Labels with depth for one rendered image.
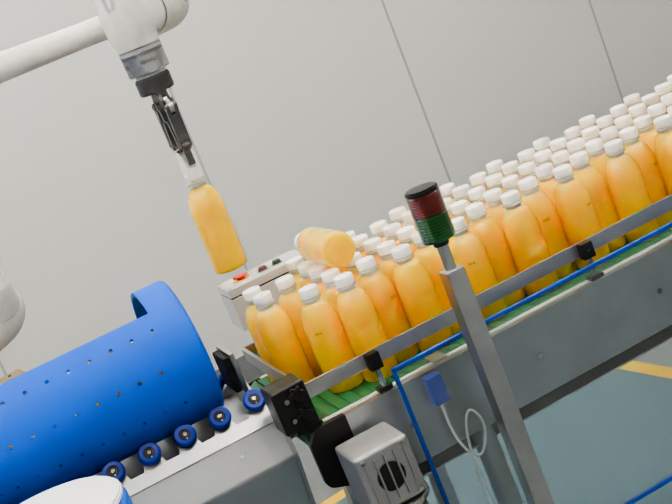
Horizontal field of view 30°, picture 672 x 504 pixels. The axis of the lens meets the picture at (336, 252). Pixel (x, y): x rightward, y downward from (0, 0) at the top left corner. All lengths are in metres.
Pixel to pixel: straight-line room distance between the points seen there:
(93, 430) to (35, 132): 3.11
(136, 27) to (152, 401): 0.75
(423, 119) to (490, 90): 0.42
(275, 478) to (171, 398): 0.27
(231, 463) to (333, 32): 3.68
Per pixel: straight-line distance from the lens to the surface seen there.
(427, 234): 2.23
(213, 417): 2.44
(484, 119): 6.28
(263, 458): 2.46
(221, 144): 5.61
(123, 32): 2.57
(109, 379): 2.35
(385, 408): 2.42
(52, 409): 2.35
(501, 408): 2.35
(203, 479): 2.44
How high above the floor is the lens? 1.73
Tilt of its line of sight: 13 degrees down
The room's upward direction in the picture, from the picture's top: 22 degrees counter-clockwise
